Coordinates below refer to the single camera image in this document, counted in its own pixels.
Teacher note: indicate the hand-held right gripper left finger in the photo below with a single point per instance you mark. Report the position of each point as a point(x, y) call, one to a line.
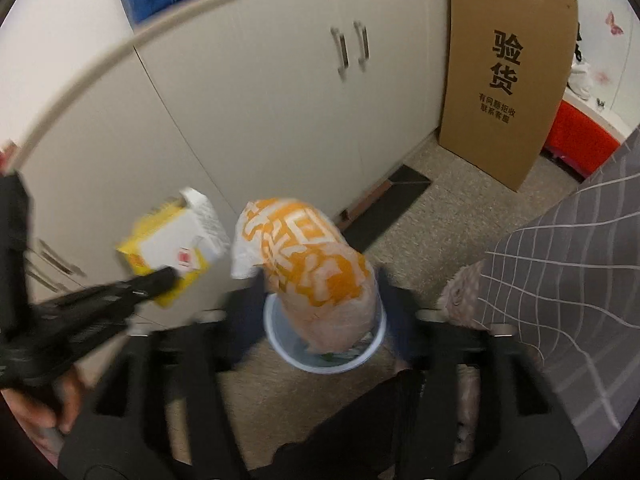
point(240, 330)

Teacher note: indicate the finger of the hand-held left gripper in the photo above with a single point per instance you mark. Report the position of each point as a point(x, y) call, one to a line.
point(150, 285)

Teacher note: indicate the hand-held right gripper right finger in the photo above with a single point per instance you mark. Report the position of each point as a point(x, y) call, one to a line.
point(402, 330)

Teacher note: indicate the light blue trash bin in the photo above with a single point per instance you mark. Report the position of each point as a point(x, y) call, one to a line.
point(285, 345)

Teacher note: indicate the yellow white cardboard box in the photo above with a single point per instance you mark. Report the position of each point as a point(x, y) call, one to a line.
point(165, 240)

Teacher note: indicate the orange white plastic bag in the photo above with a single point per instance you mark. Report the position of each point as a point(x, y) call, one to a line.
point(300, 270)

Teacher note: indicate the person's left hand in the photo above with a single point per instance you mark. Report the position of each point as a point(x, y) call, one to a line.
point(30, 405)

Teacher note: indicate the dark floor mat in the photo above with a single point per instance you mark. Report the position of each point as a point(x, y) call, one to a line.
point(390, 205)

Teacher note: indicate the plaid bed sheet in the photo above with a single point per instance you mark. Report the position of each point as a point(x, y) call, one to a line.
point(575, 285)

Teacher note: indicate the white cabinet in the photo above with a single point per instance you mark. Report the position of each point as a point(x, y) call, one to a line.
point(250, 135)

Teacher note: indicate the large brown cardboard box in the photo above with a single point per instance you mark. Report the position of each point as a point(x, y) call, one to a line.
point(500, 110)

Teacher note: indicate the red storage box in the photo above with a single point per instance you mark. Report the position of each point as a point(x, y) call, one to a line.
point(580, 140)

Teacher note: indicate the white crumpled cloth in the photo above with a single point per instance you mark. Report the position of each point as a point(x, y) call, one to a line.
point(581, 80)

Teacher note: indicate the pink butterfly wall sticker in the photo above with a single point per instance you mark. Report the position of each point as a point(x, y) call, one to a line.
point(615, 22)

